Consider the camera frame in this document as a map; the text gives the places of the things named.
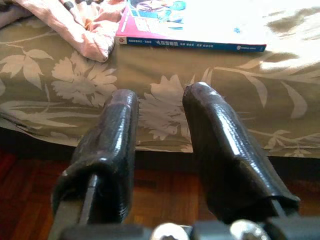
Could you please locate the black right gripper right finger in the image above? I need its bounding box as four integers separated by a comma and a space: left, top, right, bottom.
182, 81, 301, 225

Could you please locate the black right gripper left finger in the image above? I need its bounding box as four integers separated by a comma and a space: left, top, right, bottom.
51, 89, 140, 226

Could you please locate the pink cartoon print blanket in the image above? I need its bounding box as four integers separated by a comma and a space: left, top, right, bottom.
0, 0, 131, 63

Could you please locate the colourful comic book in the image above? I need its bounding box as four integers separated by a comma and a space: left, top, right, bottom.
115, 0, 268, 53

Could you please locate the beige floral bed sheet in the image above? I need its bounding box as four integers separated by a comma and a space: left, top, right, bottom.
0, 4, 320, 158

